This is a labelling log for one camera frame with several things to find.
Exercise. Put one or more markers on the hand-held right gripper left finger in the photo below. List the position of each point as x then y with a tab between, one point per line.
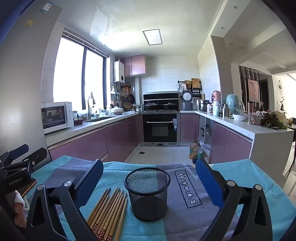
90	176

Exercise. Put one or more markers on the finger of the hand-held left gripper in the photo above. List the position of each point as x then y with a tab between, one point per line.
38	155
18	149

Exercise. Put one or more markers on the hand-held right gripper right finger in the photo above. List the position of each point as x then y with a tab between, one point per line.
208	183

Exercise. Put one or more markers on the bundle of wooden chopsticks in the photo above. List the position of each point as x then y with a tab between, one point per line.
108	208

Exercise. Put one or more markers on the black mesh utensil holder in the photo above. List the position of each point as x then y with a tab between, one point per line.
148	208

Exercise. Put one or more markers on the person's left hand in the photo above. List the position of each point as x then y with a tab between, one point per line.
19	213

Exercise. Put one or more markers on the yellow cooking oil bottle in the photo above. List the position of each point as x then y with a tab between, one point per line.
195	151

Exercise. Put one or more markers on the white microwave oven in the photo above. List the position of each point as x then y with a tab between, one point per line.
55	115

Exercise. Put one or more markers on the pink kitchen base cabinet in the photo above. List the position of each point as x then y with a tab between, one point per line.
226	143
115	136

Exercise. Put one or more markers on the teal and grey tablecloth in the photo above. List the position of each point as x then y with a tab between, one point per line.
180	220

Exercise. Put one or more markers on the dark red bowl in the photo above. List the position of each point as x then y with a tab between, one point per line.
78	122

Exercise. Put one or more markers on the steel kitchen faucet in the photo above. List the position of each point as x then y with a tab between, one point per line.
89	109

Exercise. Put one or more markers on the grey refrigerator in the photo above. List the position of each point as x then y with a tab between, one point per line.
23	81

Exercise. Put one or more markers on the white casserole dish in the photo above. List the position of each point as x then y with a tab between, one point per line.
116	110

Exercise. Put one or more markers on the black integrated stove oven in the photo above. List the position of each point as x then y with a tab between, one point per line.
160	129

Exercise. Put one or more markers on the white bowl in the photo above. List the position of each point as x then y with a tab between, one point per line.
240	117

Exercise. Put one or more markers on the steel thermos flask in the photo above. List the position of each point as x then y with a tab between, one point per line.
226	111

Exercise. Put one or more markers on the white and green bottle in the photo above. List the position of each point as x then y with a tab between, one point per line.
216	109

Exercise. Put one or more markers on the stainless steel stock pot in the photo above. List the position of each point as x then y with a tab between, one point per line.
203	105

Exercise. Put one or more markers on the woven basket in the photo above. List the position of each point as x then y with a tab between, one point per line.
127	106

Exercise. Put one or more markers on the clear egg container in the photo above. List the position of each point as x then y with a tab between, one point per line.
255	119

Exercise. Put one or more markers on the mint green countertop appliance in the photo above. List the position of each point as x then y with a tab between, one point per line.
232	103

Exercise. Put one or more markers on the black lidded wok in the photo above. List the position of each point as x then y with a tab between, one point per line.
169	106

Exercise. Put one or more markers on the grey rice cooker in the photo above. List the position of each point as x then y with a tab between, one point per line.
186	99

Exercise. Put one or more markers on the hanging black frying pan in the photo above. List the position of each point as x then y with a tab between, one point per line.
131	99

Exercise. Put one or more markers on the pink thermos jug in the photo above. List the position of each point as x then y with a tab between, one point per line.
216	95

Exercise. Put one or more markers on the leafy green vegetables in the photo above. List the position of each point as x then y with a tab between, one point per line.
274	121

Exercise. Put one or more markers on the kitchen window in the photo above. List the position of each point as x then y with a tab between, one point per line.
69	69

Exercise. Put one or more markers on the black lidded pot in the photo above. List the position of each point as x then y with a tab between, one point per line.
150	106

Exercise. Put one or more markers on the yellow sticker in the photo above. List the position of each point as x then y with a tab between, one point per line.
29	22

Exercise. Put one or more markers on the rectangular ceiling light panel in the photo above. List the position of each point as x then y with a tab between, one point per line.
152	37

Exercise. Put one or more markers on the pink wall painting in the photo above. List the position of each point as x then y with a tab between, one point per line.
253	90

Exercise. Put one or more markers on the white wall water heater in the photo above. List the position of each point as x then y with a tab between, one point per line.
119	71

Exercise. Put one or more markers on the wall clock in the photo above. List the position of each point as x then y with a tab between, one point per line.
280	87

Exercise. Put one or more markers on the pink upper wall cabinet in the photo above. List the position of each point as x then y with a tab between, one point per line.
137	64

